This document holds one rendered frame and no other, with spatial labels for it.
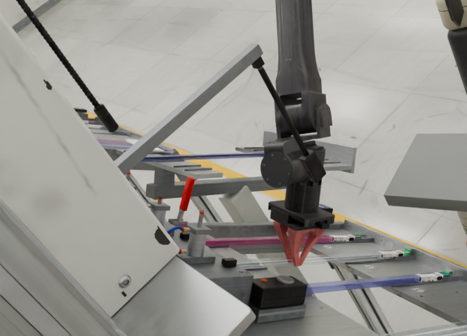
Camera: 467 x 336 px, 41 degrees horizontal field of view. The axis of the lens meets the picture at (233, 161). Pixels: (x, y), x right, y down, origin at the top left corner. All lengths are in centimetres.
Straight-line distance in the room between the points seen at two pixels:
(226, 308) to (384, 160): 237
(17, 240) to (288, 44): 82
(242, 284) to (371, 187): 187
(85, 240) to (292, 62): 65
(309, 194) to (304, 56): 22
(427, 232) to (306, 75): 144
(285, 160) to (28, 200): 59
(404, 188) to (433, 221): 77
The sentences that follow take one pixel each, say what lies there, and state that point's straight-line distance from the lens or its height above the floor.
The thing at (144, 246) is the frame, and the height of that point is 141.
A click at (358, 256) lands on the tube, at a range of 118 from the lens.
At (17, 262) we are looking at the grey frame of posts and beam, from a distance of 25.
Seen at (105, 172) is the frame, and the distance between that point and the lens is 42.
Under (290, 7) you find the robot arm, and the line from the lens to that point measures 104.
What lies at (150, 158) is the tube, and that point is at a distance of 139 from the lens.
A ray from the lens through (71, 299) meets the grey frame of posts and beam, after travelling 27.
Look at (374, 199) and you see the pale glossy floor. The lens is 257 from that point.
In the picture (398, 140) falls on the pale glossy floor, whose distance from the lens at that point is 281.
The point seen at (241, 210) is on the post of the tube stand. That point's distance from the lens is 154.
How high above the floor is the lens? 165
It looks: 31 degrees down
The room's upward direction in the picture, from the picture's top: 32 degrees counter-clockwise
